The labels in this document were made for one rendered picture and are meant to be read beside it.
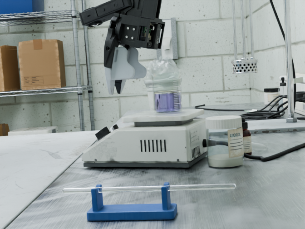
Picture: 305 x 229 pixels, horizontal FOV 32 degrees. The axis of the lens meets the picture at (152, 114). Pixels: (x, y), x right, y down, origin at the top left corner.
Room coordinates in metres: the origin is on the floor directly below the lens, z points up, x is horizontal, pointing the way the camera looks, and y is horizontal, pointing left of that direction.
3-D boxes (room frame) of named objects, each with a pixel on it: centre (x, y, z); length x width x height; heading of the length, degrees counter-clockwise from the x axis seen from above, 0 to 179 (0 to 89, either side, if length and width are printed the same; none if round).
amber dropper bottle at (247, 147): (0.94, -0.16, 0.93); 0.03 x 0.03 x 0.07
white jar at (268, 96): (2.01, -0.46, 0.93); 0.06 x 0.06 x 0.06
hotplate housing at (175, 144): (0.93, 0.00, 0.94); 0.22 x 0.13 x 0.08; 69
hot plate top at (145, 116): (0.92, -0.02, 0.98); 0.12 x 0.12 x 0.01; 69
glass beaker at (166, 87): (0.91, -0.03, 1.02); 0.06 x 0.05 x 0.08; 136
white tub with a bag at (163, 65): (1.98, -0.05, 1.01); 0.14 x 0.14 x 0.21
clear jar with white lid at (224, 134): (0.85, -0.12, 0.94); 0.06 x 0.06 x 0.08
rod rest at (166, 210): (0.59, 0.03, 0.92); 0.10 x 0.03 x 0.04; 80
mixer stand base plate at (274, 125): (1.32, -0.23, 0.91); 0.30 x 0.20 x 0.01; 87
